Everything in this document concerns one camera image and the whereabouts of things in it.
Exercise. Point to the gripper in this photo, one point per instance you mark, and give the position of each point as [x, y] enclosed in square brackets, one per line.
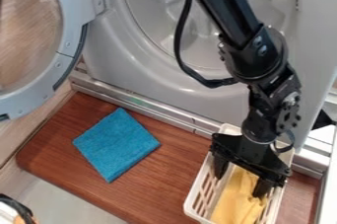
[245, 151]

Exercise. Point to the yellow cloth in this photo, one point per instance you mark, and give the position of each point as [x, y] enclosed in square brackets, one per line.
[239, 200]

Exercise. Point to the washing machine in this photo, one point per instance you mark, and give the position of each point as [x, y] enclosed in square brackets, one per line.
[149, 37]

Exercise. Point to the white basket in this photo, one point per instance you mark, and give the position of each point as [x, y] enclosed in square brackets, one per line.
[206, 195]

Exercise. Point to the blue cloth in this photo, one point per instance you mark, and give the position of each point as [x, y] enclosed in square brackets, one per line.
[116, 144]

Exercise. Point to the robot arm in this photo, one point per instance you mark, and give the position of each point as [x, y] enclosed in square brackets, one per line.
[239, 24]

